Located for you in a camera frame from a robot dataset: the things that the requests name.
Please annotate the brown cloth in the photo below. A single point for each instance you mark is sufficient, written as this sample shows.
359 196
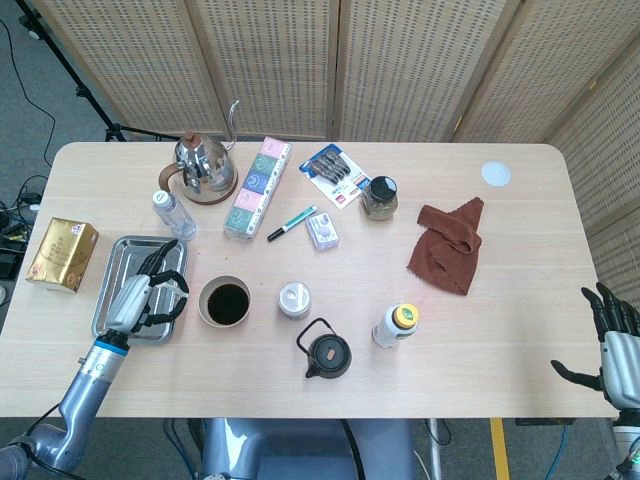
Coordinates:
447 250

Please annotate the silver table leg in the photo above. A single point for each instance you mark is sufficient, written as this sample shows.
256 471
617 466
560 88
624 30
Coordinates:
436 450

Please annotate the green white marker pen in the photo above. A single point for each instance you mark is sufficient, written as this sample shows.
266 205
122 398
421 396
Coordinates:
292 222

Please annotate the wooden woven folding screen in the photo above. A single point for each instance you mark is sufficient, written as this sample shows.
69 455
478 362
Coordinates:
350 65

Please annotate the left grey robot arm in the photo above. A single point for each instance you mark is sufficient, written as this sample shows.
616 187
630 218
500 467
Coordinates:
75 400

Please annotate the black tripod stand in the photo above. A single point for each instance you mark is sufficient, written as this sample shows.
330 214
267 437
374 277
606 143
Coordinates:
75 82

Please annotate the stainless steel rectangular tray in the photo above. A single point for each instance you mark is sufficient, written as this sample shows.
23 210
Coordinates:
112 280

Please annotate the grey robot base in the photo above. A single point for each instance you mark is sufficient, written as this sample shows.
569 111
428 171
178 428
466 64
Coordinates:
305 450

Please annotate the white round lid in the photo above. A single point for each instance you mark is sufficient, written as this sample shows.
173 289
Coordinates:
496 173

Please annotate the white pull-tab can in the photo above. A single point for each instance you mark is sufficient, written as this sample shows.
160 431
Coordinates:
294 299

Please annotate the gold box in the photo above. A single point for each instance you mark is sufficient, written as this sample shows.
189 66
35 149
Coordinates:
62 255

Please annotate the black cast iron teapot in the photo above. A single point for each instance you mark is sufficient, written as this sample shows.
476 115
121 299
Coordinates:
325 352

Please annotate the clear plastic water bottle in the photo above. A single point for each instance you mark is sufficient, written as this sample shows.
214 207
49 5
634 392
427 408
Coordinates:
174 215

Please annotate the beige cup of coffee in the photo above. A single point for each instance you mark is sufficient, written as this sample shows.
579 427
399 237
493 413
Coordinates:
224 302

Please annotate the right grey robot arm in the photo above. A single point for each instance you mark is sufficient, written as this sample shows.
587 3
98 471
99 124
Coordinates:
627 445

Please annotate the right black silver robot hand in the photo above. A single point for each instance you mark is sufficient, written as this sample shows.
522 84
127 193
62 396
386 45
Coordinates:
622 365

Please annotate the multicolour tissue pack row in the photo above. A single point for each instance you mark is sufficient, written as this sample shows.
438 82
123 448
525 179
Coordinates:
257 190

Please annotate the black clips blister card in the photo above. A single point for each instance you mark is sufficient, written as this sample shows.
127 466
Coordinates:
332 172

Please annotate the steel gooseneck kettle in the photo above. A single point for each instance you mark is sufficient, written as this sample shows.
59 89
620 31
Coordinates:
205 170

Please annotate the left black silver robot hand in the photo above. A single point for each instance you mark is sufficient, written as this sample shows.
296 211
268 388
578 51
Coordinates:
132 305

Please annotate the white bottle yellow cap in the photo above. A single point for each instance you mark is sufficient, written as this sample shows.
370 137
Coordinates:
397 325

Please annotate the glass jar black lid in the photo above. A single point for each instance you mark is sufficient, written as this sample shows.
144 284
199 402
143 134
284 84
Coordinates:
381 197

